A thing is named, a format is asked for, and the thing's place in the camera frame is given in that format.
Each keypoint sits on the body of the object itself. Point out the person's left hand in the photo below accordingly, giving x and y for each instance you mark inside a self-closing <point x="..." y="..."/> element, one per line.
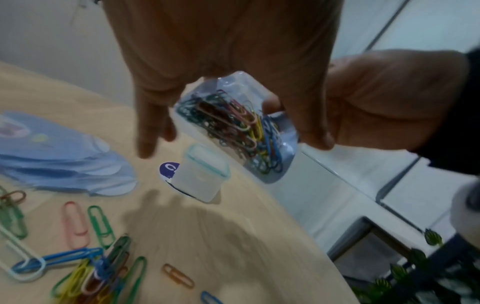
<point x="225" y="38"/>

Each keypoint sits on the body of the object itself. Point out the person's right hand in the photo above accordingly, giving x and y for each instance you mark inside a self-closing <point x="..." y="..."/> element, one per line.
<point x="390" y="98"/>

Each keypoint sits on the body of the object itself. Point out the clear plastic bag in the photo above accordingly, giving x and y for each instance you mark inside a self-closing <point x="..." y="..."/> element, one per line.
<point x="240" y="89"/>

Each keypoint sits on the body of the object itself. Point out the person's right forearm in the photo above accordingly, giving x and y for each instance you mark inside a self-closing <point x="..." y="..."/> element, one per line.
<point x="459" y="124"/>

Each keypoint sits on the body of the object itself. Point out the bunch of bagged paper clips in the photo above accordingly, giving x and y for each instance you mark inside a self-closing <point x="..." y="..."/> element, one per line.
<point x="240" y="127"/>

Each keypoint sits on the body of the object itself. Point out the small clear teal-rimmed container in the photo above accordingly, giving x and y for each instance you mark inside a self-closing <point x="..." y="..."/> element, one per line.
<point x="200" y="175"/>

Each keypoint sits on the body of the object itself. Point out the white round object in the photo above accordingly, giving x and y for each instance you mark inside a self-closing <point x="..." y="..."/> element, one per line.
<point x="467" y="213"/>

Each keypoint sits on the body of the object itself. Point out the round purple white sticker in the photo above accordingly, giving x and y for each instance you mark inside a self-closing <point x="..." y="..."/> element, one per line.
<point x="167" y="169"/>

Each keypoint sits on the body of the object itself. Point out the dark metal stand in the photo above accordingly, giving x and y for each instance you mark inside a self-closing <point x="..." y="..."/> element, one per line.
<point x="446" y="261"/>

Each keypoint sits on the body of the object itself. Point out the green leafy plant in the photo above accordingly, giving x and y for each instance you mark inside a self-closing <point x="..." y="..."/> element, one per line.
<point x="397" y="273"/>

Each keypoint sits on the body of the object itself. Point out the stack of blue paper cards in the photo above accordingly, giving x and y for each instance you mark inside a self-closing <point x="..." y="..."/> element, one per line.
<point x="56" y="157"/>

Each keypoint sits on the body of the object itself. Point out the pile of loose coloured clips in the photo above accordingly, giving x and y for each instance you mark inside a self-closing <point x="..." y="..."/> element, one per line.
<point x="97" y="267"/>

